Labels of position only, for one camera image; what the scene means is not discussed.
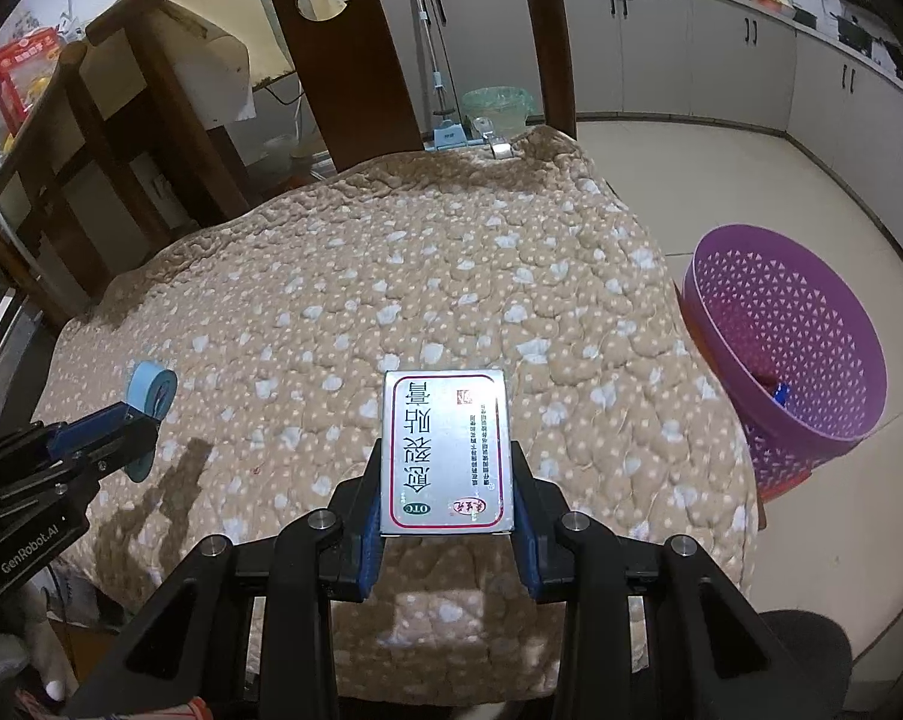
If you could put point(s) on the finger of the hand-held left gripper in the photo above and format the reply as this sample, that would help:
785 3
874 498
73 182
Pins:
91 426
125 446

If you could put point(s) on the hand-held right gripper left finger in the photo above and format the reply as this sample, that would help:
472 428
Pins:
365 532

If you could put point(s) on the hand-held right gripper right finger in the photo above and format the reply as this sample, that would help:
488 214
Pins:
528 540

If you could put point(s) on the light blue tape roll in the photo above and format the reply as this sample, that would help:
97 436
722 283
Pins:
147 386

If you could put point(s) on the silver medicine box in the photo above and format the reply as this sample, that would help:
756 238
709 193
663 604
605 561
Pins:
451 450

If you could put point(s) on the purple plastic basket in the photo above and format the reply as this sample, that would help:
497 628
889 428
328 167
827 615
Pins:
796 300

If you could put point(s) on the beige dotted blanket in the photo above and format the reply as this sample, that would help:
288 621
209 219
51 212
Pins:
421 277

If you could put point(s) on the black round stool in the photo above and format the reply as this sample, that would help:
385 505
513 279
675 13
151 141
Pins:
804 652

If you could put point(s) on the red package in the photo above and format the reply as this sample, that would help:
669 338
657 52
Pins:
20 64

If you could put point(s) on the cream cardboard box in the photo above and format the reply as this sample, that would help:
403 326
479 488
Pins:
211 67

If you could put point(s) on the silver metal clamp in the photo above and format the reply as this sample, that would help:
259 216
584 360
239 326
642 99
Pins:
496 146

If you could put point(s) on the blue flat mop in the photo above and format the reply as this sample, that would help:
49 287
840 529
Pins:
450 136

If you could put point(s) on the green lined bin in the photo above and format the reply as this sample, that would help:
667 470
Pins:
496 105

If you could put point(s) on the dark wooden chair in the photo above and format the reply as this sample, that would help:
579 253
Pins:
361 75

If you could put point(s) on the grey kitchen cabinet row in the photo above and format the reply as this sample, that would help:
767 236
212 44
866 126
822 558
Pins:
661 52

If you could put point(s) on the dark wooden table frame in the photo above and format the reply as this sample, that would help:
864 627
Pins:
69 187

